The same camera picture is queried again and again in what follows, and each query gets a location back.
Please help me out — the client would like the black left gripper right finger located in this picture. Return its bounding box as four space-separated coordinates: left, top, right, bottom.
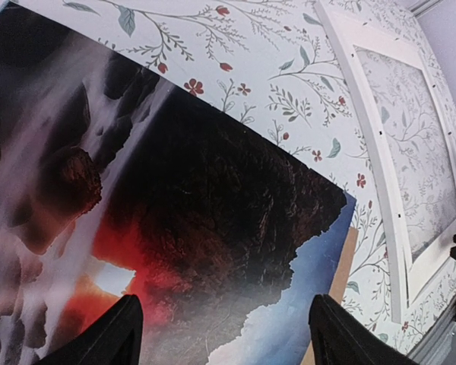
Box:
309 294 415 365

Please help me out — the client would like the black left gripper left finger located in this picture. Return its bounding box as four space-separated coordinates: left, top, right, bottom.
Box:
37 295 143 365

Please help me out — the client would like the brown cardboard backing board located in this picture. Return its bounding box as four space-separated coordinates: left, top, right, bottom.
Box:
300 227 358 365

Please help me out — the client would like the clear acrylic sheet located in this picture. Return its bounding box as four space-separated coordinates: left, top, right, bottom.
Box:
356 48 456 259

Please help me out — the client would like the dark red blue photo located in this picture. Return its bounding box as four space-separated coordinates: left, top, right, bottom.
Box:
0 4 355 364

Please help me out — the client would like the white mat board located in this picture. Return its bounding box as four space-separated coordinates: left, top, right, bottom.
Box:
354 40 456 309

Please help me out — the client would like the floral patterned table cover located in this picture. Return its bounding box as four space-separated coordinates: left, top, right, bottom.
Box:
0 1 456 355

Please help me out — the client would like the aluminium front rail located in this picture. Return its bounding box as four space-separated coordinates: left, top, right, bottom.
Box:
407 299 456 364

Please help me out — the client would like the white picture frame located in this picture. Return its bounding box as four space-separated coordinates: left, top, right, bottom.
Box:
315 1 456 323

